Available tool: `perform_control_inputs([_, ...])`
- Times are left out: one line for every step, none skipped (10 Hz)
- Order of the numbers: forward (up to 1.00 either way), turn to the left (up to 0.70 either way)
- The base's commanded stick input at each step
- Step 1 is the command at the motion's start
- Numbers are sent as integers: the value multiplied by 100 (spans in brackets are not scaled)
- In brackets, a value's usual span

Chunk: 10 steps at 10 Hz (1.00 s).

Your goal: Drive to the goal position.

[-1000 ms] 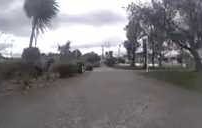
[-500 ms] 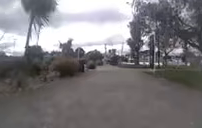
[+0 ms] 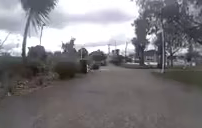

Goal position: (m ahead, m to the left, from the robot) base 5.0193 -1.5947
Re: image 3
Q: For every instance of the thin pole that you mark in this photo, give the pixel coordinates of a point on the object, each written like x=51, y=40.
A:
x=125, y=49

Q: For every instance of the row of dark bushes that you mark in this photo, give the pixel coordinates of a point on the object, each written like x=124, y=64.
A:
x=66, y=66

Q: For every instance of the grey asphalt path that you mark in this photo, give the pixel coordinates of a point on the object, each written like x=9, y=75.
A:
x=112, y=100

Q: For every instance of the building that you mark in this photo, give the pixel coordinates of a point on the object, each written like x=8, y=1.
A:
x=150, y=55

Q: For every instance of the pale pole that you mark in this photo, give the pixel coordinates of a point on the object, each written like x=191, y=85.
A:
x=162, y=50

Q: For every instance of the tall palm tree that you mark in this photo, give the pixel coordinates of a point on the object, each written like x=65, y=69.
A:
x=25, y=36

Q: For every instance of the grass verge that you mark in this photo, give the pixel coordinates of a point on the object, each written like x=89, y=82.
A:
x=189, y=77

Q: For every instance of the row of large trees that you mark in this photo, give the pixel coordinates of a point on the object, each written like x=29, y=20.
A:
x=189, y=26

